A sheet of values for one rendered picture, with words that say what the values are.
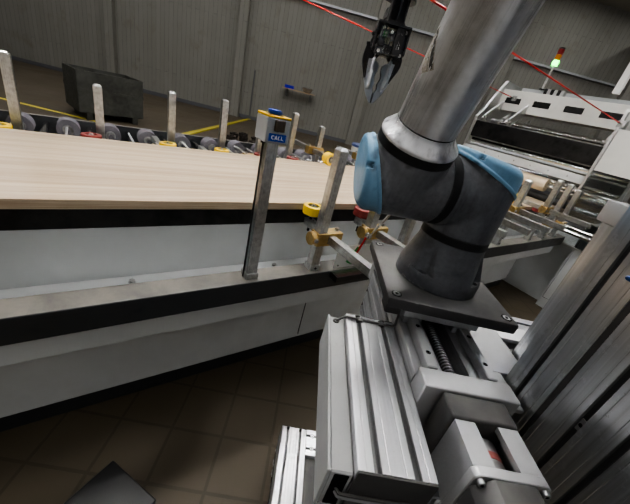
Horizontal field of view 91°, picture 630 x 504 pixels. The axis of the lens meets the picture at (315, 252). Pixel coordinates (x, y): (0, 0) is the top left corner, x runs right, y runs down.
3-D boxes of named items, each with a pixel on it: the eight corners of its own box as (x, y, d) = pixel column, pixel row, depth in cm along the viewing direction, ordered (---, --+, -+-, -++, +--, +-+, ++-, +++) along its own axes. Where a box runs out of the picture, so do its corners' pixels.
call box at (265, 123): (286, 148, 86) (292, 118, 82) (264, 145, 82) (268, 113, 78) (275, 142, 91) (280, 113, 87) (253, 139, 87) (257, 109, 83)
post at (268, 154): (257, 278, 105) (281, 144, 86) (244, 280, 103) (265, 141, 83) (252, 271, 108) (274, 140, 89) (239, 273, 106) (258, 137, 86)
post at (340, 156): (316, 273, 121) (350, 149, 100) (309, 274, 119) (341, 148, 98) (311, 269, 124) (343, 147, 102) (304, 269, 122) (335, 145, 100)
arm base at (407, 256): (489, 308, 53) (519, 258, 49) (405, 289, 52) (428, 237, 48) (456, 265, 66) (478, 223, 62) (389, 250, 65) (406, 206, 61)
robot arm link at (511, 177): (506, 251, 51) (553, 169, 45) (432, 237, 48) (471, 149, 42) (468, 223, 61) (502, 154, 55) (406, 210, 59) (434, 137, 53)
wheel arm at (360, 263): (379, 283, 99) (383, 272, 98) (372, 284, 97) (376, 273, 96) (309, 225, 129) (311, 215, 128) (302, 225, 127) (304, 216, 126)
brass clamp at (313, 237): (341, 245, 119) (344, 234, 117) (312, 248, 111) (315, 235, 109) (331, 238, 123) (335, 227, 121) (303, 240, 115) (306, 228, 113)
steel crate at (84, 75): (63, 109, 579) (57, 61, 545) (126, 115, 661) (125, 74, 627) (81, 120, 535) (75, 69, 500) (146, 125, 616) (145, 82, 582)
